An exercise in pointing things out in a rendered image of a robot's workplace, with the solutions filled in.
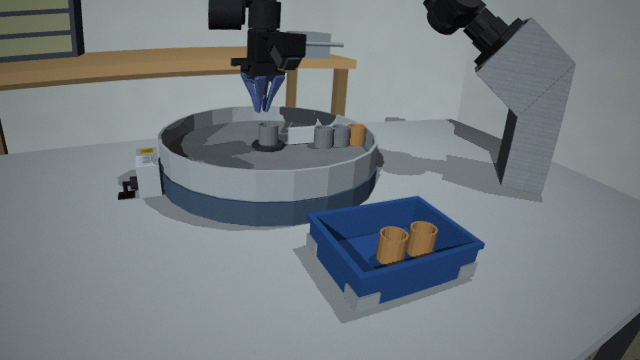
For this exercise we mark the grey metal ring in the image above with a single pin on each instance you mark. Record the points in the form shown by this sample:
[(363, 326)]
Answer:
[(268, 133), (341, 136), (323, 139)]

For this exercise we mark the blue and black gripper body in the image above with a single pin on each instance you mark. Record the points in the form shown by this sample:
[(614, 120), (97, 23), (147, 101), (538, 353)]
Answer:
[(253, 68)]

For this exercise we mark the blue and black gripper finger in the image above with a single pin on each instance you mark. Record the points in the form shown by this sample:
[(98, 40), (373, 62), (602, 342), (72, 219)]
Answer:
[(276, 81), (259, 82)]

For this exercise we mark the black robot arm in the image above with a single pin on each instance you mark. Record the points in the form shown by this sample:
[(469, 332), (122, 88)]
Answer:
[(287, 50)]

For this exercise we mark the blue crate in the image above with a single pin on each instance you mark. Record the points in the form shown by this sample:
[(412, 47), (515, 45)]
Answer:
[(368, 283)]

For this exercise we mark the bronze bushing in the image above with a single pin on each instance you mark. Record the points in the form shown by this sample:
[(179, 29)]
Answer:
[(357, 135), (392, 244), (420, 245)]

